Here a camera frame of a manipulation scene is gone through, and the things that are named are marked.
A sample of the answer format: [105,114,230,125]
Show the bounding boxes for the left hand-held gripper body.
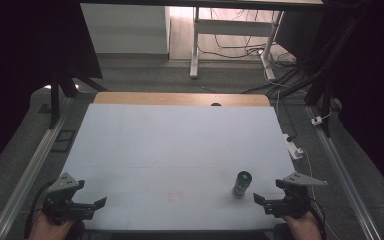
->
[41,172,95,223]

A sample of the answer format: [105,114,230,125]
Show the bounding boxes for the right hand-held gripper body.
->
[263,171,329,220]

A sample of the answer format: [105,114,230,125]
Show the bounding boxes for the small grey bottle green cap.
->
[231,170,253,200]

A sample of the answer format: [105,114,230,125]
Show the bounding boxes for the person's right hand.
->
[282,210,323,240]

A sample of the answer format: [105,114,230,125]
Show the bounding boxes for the person's left hand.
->
[27,211,77,240]

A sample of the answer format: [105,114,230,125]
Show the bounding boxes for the white power strip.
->
[281,132,305,161]

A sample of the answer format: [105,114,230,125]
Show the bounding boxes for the black floor plate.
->
[50,128,77,154]

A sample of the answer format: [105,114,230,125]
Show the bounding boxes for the black metal stand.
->
[47,64,109,130]
[266,13,369,138]

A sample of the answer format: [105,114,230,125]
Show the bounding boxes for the white table mat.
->
[60,102,296,232]

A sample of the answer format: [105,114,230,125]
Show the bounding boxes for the dark curtain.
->
[0,0,104,183]
[319,0,384,206]

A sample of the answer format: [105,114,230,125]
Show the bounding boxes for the white cable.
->
[299,147,342,240]

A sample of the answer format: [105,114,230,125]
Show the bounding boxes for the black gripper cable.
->
[23,179,57,240]
[309,196,328,240]

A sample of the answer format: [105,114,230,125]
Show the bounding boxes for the aluminium rail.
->
[0,108,72,240]
[305,105,383,240]

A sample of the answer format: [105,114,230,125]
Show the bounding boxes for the black floor cables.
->
[197,8,298,69]

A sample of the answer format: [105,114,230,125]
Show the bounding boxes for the white desk frame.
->
[189,6,285,82]

